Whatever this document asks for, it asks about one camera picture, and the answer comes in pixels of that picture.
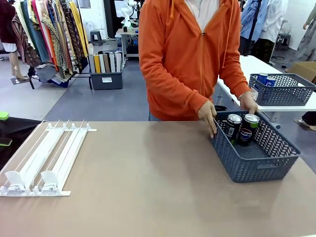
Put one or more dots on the grey cloth pile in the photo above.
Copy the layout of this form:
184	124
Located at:
47	72

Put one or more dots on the white side table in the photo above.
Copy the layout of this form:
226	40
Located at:
249	65

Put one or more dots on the white board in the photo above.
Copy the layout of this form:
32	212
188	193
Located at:
102	63
112	62

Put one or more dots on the black clothes rack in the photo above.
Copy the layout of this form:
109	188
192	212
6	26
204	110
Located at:
81	74

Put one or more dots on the brown cardboard box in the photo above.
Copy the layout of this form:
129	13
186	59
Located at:
303	70

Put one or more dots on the person in orange hoodie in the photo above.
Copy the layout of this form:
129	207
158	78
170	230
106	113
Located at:
182	61

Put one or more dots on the yellow hanging garment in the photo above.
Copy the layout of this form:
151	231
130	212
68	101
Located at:
79	29

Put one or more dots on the dark patterned hanging garment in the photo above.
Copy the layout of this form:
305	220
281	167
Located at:
70	37

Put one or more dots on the teal hanging garment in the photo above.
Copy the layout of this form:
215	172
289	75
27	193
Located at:
37	37

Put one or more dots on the black stand pole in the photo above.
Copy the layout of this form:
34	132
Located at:
254	22

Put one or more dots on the black cloth covered stand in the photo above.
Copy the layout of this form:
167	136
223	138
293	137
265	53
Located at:
22	133

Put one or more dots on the grey plastic stool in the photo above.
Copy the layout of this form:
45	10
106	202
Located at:
284	39

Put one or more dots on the grey step stool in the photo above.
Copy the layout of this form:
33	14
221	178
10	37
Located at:
96	37

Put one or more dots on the white can dispenser rack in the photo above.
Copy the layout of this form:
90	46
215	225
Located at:
74	138

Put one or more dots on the grey plastic lattice basket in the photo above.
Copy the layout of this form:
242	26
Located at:
247	165
284	96

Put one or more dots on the brown board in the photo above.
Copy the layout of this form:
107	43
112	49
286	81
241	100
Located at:
106	63

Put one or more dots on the grey storage bin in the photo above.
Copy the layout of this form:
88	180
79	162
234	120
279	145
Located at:
106	80

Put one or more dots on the mannequin with grey dress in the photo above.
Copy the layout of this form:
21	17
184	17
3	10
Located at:
307	42

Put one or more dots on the seated person's leg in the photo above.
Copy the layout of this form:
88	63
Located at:
309	119

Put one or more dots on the mannequin with white shirt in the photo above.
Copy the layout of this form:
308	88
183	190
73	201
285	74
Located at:
271	19

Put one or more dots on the mannequin with blue shirt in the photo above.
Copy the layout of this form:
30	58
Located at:
248	19

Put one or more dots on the blue Pocari Sweat can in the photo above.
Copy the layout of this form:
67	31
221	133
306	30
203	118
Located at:
271	81
261	79

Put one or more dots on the yellow board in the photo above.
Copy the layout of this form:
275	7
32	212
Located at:
97	64

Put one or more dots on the person's right hand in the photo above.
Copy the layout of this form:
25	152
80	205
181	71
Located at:
208	113

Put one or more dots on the mannequin with maroon garment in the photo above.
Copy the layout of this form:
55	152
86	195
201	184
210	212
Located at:
8	22

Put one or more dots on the person's right forearm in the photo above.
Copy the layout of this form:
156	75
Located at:
190	96

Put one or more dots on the black Pepsi can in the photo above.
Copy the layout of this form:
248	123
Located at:
247	134
232	128

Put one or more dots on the white dispenser pusher paddle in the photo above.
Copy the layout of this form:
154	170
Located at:
49	179
13	179

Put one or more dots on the background robot cart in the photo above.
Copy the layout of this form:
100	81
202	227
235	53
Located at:
128	42

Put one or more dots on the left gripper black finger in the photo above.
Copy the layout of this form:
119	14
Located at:
3	115
5	143

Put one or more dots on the person's left hand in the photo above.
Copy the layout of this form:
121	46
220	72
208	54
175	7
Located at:
248	102

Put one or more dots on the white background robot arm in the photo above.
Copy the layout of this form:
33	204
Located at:
127	13

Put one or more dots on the person's left forearm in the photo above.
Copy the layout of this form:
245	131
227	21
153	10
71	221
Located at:
237	84

